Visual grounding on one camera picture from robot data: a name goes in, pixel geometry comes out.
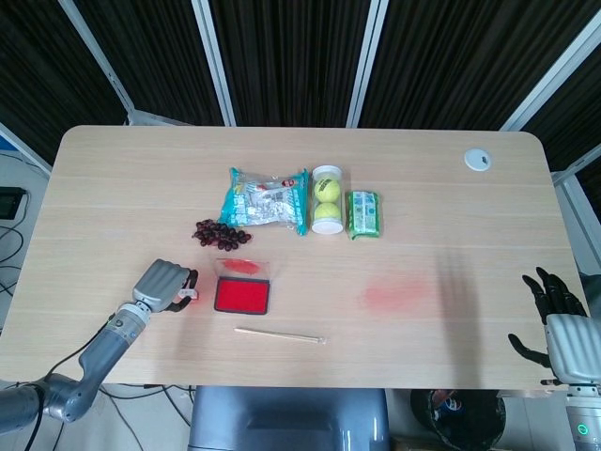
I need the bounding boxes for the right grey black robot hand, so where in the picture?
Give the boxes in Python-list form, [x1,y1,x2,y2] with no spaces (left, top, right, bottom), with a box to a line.
[508,266,601,387]

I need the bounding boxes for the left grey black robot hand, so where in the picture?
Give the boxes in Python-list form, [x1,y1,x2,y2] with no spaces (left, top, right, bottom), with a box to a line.
[131,258,200,315]

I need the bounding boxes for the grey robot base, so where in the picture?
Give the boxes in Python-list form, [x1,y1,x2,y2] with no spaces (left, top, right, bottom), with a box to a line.
[187,385,392,451]

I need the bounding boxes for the dark red grape bunch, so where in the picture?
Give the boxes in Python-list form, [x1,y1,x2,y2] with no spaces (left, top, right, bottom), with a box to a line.
[192,219,254,251]

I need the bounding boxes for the red ink pad clear lid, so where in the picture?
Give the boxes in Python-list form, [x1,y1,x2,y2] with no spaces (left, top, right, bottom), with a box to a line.
[213,257,274,315]

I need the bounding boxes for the wrapped wooden chopsticks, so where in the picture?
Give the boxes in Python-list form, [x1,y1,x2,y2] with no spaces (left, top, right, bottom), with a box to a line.
[233,326,328,347]

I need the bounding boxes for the blue white snack bag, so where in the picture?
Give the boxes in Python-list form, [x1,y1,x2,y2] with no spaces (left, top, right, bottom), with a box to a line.
[219,166,311,237]

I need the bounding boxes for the black trash bin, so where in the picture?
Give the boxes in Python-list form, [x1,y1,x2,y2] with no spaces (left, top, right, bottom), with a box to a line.
[410,387,508,451]

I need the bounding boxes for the black screen device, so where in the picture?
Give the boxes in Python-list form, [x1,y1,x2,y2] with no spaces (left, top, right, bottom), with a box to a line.
[0,186,26,220]

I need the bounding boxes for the clear tennis ball tube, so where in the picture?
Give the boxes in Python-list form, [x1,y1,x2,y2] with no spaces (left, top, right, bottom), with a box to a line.
[311,163,346,236]

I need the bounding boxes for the plain yellow tennis ball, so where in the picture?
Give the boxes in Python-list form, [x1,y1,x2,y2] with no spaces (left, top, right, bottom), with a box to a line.
[313,201,343,224]

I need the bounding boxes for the printed yellow tennis ball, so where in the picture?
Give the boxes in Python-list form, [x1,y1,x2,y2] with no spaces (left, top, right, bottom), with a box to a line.
[314,176,343,204]

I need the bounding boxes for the blue edged white board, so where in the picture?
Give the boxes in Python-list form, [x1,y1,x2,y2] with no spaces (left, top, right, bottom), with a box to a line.
[0,121,52,178]

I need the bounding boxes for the green wrapped packet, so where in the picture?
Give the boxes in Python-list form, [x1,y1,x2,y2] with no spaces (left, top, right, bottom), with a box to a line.
[346,189,387,241]

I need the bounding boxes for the dark corrugated partition panel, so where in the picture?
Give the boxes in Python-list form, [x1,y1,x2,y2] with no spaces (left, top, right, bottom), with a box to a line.
[210,0,373,128]
[0,0,129,165]
[74,0,224,126]
[520,77,601,173]
[359,0,600,131]

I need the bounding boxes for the white round cable grommet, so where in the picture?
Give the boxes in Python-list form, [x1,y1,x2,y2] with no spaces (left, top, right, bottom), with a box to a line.
[463,148,493,173]

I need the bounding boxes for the white aluminium partition post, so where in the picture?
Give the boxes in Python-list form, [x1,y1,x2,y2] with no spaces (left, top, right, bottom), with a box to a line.
[346,0,390,129]
[191,0,237,127]
[58,0,140,126]
[498,21,601,132]

